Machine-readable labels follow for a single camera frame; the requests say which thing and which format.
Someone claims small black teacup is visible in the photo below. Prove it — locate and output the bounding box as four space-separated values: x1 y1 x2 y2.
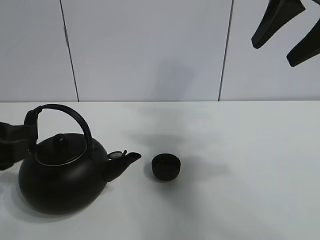
151 153 181 182

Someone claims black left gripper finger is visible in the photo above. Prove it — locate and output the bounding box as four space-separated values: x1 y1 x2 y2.
0 122 38 171

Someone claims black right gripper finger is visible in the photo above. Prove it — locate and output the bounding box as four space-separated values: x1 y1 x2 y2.
286 24 320 67
251 0 306 49

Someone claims black round teapot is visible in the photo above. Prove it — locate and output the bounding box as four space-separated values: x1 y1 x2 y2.
18 104 142 214

